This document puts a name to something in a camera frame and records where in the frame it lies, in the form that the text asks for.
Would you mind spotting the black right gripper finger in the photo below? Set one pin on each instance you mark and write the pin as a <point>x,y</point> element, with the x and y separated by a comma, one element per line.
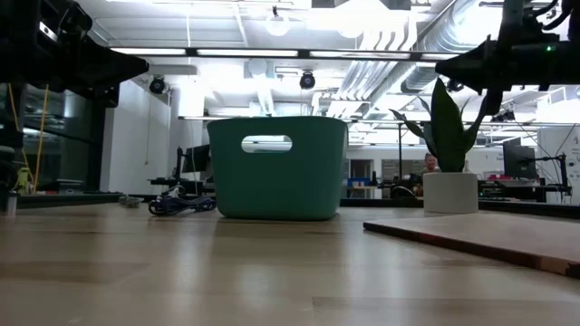
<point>507,65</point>
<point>495,102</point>

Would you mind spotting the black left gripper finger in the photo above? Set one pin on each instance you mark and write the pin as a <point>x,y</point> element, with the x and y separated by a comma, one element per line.
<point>102,93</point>
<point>90,63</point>

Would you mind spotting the silver ventilation duct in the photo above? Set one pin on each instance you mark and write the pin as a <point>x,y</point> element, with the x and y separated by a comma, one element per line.
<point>435,54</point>

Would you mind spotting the black aluminium table frame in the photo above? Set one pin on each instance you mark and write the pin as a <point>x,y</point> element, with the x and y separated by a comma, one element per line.
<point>68,199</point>

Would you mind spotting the black computer monitor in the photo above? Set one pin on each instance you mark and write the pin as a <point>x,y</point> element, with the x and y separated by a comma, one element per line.
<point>198,158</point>

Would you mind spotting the black monitor on arm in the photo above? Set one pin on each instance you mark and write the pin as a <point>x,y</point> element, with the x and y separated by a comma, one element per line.
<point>519,160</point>

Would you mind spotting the overhead black light bar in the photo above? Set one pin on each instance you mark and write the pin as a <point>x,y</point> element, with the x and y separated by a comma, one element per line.
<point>190,52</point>

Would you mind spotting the white globe ceiling lamp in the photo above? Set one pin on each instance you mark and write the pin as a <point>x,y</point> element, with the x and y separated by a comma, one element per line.
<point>277,25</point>

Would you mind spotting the green plastic bin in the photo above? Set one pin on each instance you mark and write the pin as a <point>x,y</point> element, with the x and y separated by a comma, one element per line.
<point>272,190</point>

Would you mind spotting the black ceiling spotlight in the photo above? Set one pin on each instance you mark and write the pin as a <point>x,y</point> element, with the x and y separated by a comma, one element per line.
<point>157,85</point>
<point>307,80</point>

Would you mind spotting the snake plant in white pot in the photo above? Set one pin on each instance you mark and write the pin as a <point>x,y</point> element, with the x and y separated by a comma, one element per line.
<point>448,194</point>

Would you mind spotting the flat brown board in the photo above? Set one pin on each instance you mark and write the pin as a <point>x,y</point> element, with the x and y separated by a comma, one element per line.
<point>498,235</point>

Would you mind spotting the person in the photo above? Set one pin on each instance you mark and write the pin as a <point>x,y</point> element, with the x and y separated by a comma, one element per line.
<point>429,164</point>

